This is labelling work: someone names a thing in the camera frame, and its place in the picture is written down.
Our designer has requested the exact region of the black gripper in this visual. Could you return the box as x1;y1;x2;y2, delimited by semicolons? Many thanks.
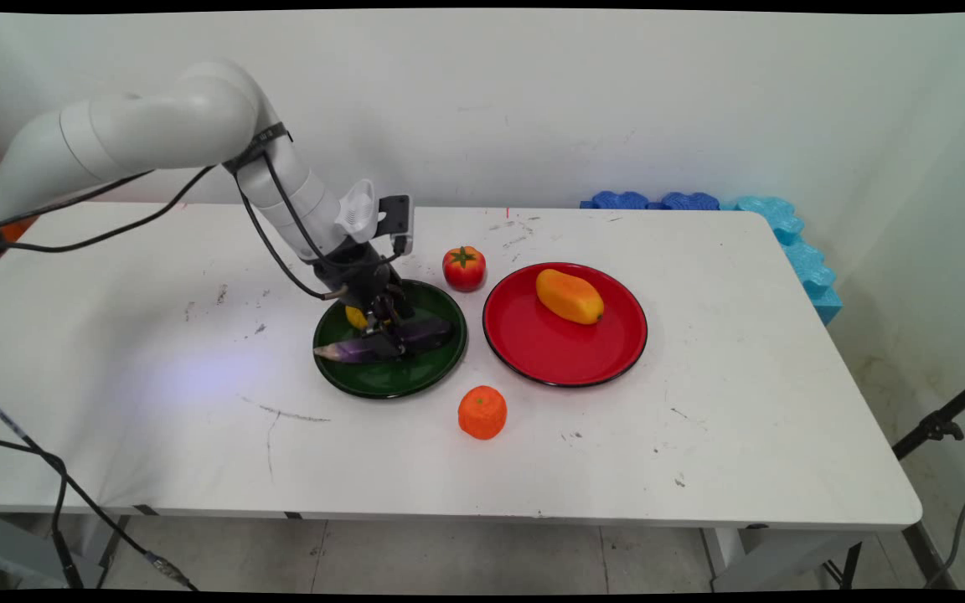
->
313;239;418;358

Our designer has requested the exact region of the purple toy eggplant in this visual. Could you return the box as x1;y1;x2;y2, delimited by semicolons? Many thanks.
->
313;317;456;365

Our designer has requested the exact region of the orange toy tangerine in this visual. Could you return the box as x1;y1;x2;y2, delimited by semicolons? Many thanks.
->
457;385;508;441

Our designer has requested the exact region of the dark green plate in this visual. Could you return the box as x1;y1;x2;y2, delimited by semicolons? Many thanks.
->
312;279;468;400

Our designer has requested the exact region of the red toy tomato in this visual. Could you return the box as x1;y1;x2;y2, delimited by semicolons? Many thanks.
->
441;245;488;293

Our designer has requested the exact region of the red plate with black rim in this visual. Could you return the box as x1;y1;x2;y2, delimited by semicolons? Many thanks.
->
482;262;649;389

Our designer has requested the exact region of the orange yellow toy mango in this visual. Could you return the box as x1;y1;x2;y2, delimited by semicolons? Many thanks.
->
535;268;606;326

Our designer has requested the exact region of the dark blue foam tile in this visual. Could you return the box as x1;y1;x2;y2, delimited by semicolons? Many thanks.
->
581;191;649;210
648;192;720;211

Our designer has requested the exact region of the black folding table leg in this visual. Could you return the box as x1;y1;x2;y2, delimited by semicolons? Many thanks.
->
822;521;957;589
95;515;130;589

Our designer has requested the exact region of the light blue foam tile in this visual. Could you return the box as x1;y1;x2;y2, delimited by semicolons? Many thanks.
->
721;195;844;326

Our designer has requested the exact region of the black tripod stand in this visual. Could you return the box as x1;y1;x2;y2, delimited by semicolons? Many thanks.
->
891;368;965;461

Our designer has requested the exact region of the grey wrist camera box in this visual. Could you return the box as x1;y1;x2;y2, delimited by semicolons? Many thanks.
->
378;195;414;256

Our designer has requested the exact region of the white ribbed camera mount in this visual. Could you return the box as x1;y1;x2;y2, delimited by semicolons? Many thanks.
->
334;179;379;245

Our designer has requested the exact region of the black strap on arm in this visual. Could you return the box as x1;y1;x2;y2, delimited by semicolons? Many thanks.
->
223;123;292;174

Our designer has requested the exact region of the black cable with connector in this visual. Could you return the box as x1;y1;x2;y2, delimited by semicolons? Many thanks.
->
0;383;199;591

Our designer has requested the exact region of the black hanging cable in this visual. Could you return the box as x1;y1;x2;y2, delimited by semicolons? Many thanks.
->
0;434;85;589

